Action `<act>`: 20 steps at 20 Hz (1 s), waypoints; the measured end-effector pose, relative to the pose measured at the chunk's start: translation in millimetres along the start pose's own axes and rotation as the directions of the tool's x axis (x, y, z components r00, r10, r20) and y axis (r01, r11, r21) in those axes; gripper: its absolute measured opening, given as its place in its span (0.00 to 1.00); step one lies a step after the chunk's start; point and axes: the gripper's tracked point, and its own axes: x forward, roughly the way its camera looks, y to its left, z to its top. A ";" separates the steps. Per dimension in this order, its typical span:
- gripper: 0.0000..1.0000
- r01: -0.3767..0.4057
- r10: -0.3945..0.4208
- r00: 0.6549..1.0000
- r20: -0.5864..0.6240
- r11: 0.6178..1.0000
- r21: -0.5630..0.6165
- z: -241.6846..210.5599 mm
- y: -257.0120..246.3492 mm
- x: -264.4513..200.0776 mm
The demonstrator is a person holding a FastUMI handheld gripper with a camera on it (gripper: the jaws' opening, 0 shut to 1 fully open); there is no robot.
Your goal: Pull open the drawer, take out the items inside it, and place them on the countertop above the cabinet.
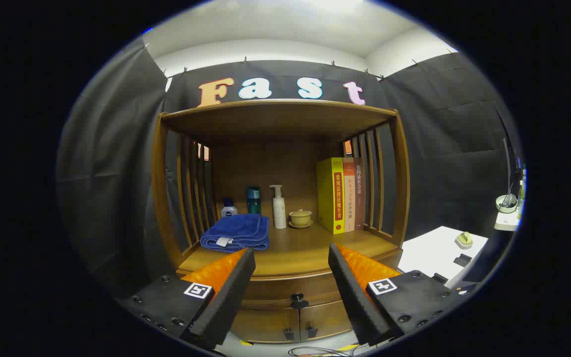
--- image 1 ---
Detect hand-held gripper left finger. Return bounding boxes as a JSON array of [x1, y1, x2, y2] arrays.
[[117, 247, 256, 352]]

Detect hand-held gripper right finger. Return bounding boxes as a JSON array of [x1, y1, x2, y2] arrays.
[[328, 242, 469, 348]]

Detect wooden drawer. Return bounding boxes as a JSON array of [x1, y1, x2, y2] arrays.
[[176, 250, 405, 310]]

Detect wooden cabinet door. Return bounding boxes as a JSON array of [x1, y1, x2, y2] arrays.
[[299, 300, 353, 342], [231, 307, 300, 344]]

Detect wooden countertop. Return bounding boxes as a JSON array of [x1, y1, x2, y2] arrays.
[[179, 226, 400, 278]]

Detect wooden cabinet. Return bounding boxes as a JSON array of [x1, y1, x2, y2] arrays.
[[151, 99, 411, 344]]

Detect blue folded towel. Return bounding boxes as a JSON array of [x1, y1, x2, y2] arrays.
[[200, 214, 270, 252]]

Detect white table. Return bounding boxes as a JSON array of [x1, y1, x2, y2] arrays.
[[397, 226, 489, 288]]

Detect yellow lidded teacup with saucer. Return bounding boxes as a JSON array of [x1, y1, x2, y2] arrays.
[[288, 209, 313, 229]]

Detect orange and white book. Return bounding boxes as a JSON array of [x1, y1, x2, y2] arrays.
[[343, 158, 356, 233]]

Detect teal bottle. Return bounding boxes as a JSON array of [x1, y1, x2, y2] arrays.
[[246, 186, 261, 215]]

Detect white pump bottle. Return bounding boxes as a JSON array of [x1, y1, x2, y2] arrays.
[[270, 184, 287, 229]]

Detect thick yellow book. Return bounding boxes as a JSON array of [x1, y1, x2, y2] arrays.
[[316, 158, 345, 235]]

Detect brown book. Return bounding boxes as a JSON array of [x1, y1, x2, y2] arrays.
[[354, 158, 366, 230]]

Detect white side shelf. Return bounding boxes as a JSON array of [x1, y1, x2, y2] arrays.
[[494, 211, 520, 232]]

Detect pale green bowl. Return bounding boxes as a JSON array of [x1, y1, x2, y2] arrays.
[[496, 194, 518, 214]]

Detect green bottle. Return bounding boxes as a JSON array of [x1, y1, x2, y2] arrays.
[[517, 164, 528, 219]]

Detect black cables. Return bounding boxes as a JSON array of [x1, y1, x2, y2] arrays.
[[288, 346, 365, 357]]

